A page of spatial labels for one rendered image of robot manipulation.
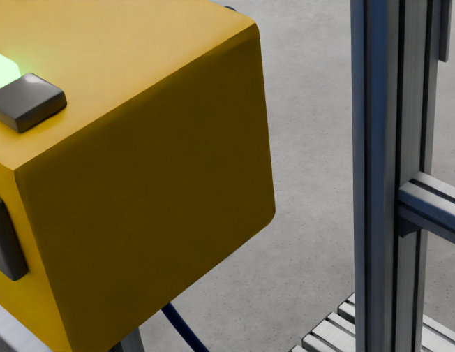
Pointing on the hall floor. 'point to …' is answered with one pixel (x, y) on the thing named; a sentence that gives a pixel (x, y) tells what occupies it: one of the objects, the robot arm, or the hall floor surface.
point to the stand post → (391, 163)
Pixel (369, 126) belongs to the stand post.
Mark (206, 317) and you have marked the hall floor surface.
